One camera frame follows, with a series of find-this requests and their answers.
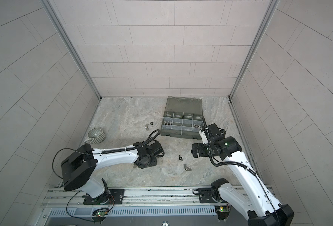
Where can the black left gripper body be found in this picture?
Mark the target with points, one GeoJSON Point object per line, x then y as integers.
{"type": "Point", "coordinates": [152, 161]}

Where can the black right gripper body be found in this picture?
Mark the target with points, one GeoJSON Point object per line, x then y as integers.
{"type": "Point", "coordinates": [204, 149]}

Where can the silver wing nut front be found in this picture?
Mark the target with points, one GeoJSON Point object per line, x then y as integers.
{"type": "Point", "coordinates": [187, 168]}

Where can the green plastic organizer box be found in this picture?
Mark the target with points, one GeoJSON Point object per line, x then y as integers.
{"type": "Point", "coordinates": [182, 118]}

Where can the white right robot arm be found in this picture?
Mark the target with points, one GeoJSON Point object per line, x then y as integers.
{"type": "Point", "coordinates": [259, 206]}

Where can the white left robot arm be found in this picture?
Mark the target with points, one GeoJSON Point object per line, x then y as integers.
{"type": "Point", "coordinates": [77, 168]}

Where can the right circuit board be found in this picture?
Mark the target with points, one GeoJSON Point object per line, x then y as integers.
{"type": "Point", "coordinates": [222, 212]}

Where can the circuit board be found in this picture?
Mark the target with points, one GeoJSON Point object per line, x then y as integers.
{"type": "Point", "coordinates": [222, 212]}
{"type": "Point", "coordinates": [100, 213]}

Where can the left circuit board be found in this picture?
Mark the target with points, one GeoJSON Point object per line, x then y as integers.
{"type": "Point", "coordinates": [100, 213]}

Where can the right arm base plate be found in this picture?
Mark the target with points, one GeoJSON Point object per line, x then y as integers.
{"type": "Point", "coordinates": [205, 195]}

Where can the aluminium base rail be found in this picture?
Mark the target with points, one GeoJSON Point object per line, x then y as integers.
{"type": "Point", "coordinates": [168, 196]}

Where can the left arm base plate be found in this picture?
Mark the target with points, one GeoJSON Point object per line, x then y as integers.
{"type": "Point", "coordinates": [113, 196]}

